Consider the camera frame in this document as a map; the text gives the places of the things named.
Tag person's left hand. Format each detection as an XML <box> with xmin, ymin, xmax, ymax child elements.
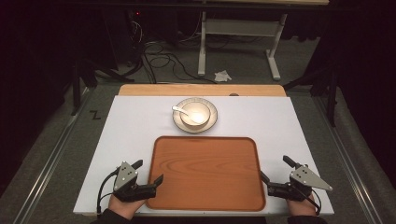
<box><xmin>107</xmin><ymin>194</ymin><xmax>148</xmax><ymax>220</ymax></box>

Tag white table mat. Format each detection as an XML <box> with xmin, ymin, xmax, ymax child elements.
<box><xmin>72</xmin><ymin>95</ymin><xmax>335</xmax><ymax>217</ymax></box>

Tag wooden table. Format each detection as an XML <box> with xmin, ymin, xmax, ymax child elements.
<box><xmin>118</xmin><ymin>83</ymin><xmax>288</xmax><ymax>98</ymax></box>

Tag white metal desk frame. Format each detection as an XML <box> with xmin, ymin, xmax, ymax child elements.
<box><xmin>197</xmin><ymin>11</ymin><xmax>289</xmax><ymax>82</ymax></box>

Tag black stand legs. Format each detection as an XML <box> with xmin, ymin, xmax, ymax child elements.
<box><xmin>70</xmin><ymin>58</ymin><xmax>135</xmax><ymax>117</ymax></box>
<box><xmin>282</xmin><ymin>66</ymin><xmax>341</xmax><ymax>128</ymax></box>

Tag crumpled white paper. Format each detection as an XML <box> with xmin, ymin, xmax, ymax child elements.
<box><xmin>213</xmin><ymin>69</ymin><xmax>233</xmax><ymax>83</ymax></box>

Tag cream ceramic bowl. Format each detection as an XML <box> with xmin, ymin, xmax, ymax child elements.
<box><xmin>179</xmin><ymin>101</ymin><xmax>212</xmax><ymax>128</ymax></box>

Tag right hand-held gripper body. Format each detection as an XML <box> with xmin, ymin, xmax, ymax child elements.
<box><xmin>267</xmin><ymin>164</ymin><xmax>333</xmax><ymax>202</ymax></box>

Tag tangle of black floor cables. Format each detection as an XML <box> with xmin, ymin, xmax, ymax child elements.
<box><xmin>124</xmin><ymin>18</ymin><xmax>219</xmax><ymax>85</ymax></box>

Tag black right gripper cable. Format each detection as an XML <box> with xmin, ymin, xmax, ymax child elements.
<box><xmin>305</xmin><ymin>188</ymin><xmax>322</xmax><ymax>217</ymax></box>

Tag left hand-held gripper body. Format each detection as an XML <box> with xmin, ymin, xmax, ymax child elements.
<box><xmin>112</xmin><ymin>161</ymin><xmax>157</xmax><ymax>203</ymax></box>

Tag person's right hand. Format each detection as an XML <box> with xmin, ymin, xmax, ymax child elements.
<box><xmin>286</xmin><ymin>193</ymin><xmax>318</xmax><ymax>217</ymax></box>

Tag brown wooden tray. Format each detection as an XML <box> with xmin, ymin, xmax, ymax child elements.
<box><xmin>146</xmin><ymin>135</ymin><xmax>267</xmax><ymax>213</ymax></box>

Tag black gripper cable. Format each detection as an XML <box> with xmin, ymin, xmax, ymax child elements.
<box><xmin>305</xmin><ymin>188</ymin><xmax>322</xmax><ymax>217</ymax></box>
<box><xmin>96</xmin><ymin>168</ymin><xmax>121</xmax><ymax>217</ymax></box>

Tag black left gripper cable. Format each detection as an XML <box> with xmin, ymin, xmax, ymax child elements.
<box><xmin>96</xmin><ymin>168</ymin><xmax>121</xmax><ymax>217</ymax></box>

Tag white ceramic spoon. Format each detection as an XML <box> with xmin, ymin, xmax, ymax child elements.
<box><xmin>171</xmin><ymin>105</ymin><xmax>204</xmax><ymax>124</ymax></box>

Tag metal floor rail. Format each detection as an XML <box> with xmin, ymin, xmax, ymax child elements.
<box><xmin>12</xmin><ymin>87</ymin><xmax>95</xmax><ymax>224</ymax></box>
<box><xmin>312</xmin><ymin>96</ymin><xmax>385</xmax><ymax>224</ymax></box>

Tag cream plate with dark rim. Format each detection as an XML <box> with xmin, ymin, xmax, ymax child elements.
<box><xmin>171</xmin><ymin>96</ymin><xmax>219</xmax><ymax>134</ymax></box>

